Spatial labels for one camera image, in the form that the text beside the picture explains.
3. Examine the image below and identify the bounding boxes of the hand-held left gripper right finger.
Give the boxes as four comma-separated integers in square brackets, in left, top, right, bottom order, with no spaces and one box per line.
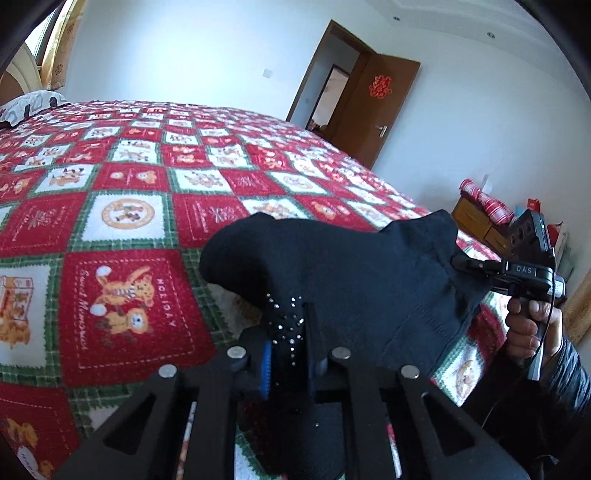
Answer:
[301,302,528,480]

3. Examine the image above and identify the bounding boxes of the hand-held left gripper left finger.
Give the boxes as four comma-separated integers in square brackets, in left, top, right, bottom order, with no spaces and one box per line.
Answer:
[54,340,274,480]

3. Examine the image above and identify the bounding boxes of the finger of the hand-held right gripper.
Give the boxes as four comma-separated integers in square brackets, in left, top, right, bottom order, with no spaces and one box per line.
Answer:
[451,253,509,278]

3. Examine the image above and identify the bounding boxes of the dark pants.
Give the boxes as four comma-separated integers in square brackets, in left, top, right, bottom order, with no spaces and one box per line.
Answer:
[199,210,494,480]

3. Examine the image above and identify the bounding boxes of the person's right forearm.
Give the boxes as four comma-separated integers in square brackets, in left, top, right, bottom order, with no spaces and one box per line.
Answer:
[480,336,591,480]

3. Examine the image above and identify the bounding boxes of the person's right hand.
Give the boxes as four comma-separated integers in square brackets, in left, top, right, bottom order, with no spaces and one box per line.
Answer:
[505,295,564,361]

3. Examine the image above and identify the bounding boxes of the wooden cabinet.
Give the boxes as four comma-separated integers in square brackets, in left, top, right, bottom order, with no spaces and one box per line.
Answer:
[451,194,514,253]

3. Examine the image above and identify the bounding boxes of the red striped cloth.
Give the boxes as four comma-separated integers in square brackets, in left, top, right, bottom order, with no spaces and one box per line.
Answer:
[459,178,514,225]

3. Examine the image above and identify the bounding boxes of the wooden board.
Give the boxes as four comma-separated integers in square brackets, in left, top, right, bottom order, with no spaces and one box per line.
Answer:
[560,276,591,343]

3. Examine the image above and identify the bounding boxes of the brown wooden door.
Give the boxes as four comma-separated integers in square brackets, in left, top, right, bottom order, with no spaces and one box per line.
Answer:
[330,53,422,170]

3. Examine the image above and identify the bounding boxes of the red checked printed blanket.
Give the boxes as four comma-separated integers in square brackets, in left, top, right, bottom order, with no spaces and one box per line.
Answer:
[0,99,525,480]

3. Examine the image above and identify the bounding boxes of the red paper door decoration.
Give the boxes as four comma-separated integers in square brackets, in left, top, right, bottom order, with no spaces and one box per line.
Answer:
[368,74,393,99]

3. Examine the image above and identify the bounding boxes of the grey patterned pillow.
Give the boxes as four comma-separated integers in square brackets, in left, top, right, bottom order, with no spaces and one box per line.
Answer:
[0,90,68,128]

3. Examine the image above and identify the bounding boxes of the golden curtain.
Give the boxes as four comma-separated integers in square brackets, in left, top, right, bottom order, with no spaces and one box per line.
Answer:
[41,0,89,92]

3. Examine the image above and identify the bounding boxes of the cream round wooden headboard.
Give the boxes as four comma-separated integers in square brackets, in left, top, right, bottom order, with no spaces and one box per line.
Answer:
[0,56,43,108]

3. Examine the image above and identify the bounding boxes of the window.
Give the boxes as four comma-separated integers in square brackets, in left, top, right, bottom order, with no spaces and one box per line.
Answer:
[22,0,66,71]

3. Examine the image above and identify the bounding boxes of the black cable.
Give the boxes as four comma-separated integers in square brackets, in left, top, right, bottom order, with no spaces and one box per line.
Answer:
[547,244,558,361]

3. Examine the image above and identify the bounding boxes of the brown door frame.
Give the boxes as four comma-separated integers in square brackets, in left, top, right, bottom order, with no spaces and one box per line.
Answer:
[286,19,371,139]

